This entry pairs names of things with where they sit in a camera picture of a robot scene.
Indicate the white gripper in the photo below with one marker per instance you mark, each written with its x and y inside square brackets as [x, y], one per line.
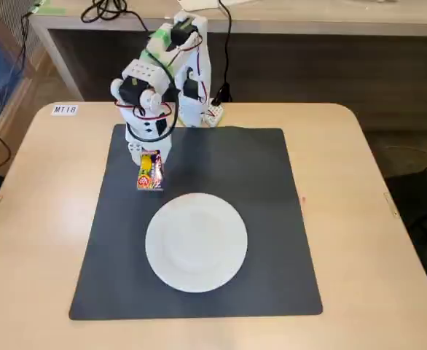
[135, 150]

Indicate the colourful candy box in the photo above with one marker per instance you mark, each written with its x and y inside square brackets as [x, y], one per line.
[149, 173]

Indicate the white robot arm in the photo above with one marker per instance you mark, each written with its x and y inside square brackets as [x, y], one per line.
[144, 71]

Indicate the white round dish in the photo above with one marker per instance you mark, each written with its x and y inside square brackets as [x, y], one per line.
[197, 242]

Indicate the dark grey rubber mat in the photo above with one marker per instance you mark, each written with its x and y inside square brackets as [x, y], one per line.
[235, 164]

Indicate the black power plug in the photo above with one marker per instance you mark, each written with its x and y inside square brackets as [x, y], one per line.
[225, 93]

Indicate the white MT18 label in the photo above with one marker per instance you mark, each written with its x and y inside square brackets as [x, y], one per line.
[65, 110]

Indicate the green tape piece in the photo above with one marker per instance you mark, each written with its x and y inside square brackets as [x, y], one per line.
[162, 38]
[51, 9]

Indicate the white paper sheet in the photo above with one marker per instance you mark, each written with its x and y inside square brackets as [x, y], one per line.
[199, 3]

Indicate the beige wooden desk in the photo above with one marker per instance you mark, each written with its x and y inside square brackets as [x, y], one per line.
[308, 22]

